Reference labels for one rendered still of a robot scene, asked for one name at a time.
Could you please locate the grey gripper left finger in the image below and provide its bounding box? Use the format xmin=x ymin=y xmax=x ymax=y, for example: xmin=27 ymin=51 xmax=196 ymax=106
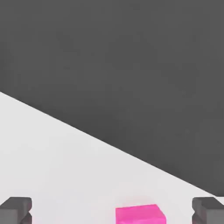
xmin=0 ymin=196 xmax=33 ymax=224

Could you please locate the small pink cube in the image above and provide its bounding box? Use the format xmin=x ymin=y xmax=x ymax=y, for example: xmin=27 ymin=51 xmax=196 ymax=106
xmin=115 ymin=204 xmax=167 ymax=224

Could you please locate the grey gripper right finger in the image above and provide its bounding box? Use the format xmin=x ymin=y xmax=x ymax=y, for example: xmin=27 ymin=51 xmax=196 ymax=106
xmin=192 ymin=196 xmax=224 ymax=224

